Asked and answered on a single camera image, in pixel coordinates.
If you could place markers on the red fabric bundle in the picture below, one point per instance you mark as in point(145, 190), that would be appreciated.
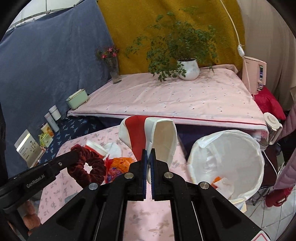
point(268, 104)

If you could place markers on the white cloth gloves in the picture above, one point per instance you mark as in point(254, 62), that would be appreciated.
point(113, 150)

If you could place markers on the white cylindrical bottle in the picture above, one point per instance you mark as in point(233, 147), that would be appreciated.
point(55, 113)

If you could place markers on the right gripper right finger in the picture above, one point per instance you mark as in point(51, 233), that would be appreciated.
point(199, 212)

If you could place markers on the operator hand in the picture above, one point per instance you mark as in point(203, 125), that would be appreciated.
point(31, 220)

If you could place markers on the white power cord switch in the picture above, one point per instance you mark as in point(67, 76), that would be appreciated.
point(239, 47)

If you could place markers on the potted green plant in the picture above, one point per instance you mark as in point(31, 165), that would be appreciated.
point(173, 43)

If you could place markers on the white lined trash bin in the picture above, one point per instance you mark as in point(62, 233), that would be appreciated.
point(230, 161)

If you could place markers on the beige backdrop cloth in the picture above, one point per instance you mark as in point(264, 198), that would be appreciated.
point(268, 38)

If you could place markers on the dark red velvet scrunchie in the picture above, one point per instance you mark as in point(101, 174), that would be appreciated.
point(89, 168)

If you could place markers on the navy floral cloth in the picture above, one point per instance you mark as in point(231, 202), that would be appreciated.
point(71, 128)

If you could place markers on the green yellow small box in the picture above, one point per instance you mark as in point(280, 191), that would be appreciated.
point(45, 140)

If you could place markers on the white botanical display card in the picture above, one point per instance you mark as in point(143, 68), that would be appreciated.
point(28, 148)

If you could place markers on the mustard yellow backdrop cloth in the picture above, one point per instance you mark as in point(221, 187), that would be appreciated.
point(127, 20)

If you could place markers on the pale pink bench cover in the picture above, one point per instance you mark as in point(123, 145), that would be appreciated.
point(217, 97)

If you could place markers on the blue backdrop cloth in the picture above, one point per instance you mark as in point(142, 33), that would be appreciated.
point(43, 63)

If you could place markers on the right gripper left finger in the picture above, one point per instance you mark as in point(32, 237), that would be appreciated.
point(98, 211)

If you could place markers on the small orange snack wrapper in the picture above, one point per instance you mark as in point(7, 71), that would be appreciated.
point(116, 167)

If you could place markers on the grey felt cloth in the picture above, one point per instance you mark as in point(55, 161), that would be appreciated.
point(67, 199)

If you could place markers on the white electric kettle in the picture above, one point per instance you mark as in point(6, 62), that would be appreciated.
point(274, 128)

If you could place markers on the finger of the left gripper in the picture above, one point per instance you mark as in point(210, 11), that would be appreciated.
point(63, 161)

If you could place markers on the glass vase with red flowers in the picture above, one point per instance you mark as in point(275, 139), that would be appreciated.
point(109, 56)

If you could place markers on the tall white tube bottle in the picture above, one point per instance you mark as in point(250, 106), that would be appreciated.
point(51, 122)

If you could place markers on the mint green tissue box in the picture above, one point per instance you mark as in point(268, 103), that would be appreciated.
point(77, 99)

